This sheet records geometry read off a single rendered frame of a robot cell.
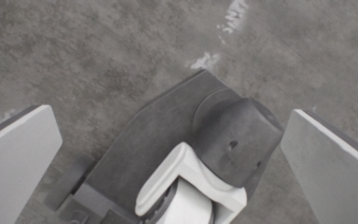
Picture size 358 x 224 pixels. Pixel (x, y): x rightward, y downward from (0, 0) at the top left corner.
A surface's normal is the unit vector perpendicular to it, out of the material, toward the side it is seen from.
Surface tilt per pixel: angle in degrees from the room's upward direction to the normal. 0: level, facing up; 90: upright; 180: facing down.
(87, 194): 45
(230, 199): 0
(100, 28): 0
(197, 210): 52
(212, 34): 0
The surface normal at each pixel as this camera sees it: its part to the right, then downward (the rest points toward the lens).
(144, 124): 0.05, 0.20
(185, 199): 0.54, -0.51
